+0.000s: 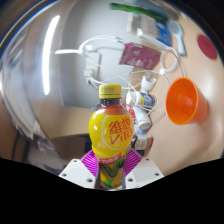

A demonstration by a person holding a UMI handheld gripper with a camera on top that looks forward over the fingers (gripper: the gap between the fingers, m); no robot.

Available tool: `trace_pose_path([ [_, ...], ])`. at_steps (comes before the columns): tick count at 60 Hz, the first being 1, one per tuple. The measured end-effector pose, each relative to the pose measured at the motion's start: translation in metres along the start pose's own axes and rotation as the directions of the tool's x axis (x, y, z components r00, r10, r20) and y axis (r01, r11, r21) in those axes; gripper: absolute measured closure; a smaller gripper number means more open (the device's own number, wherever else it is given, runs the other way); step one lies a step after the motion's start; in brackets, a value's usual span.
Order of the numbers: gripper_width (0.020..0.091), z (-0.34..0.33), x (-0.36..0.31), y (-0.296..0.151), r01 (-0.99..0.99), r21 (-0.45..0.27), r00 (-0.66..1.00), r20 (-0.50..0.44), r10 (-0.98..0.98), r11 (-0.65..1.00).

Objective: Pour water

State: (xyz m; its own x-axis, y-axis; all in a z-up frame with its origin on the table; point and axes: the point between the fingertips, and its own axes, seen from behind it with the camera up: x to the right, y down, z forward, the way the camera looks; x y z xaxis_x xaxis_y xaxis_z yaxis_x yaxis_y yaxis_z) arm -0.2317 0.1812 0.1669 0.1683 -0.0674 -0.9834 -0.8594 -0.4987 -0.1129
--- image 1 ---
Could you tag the light blue hand mirror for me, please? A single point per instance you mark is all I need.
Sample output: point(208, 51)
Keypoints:
point(175, 28)

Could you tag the white wall power outlet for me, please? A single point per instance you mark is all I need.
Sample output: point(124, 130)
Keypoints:
point(91, 65)

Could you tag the white under-shelf light strip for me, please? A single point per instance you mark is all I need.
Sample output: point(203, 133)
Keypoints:
point(50, 53)

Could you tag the maroon pouch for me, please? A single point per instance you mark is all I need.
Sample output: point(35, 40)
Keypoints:
point(140, 56)

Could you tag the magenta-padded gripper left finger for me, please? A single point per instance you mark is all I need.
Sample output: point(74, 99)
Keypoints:
point(75, 171)

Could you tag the orange plastic cup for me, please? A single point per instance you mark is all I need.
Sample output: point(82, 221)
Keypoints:
point(185, 101)

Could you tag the plain white pill bottle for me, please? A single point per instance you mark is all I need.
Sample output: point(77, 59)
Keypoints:
point(143, 122)

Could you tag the blue and white carton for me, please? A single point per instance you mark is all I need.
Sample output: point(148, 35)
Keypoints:
point(156, 29)

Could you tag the dark green glass bottle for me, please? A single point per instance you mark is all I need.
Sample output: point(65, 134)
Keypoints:
point(140, 10)

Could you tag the white charger block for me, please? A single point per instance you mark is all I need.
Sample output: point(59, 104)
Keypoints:
point(148, 83)

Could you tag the green-capped brown bottle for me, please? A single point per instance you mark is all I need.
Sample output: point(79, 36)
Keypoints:
point(143, 142)

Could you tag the yellow-capped yellow drink bottle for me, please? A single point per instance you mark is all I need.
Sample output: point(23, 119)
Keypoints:
point(111, 133)

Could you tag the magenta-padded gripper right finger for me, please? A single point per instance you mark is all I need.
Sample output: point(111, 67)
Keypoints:
point(146, 170)

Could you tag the blue-labelled white pill bottle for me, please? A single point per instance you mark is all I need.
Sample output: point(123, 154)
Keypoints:
point(143, 99)

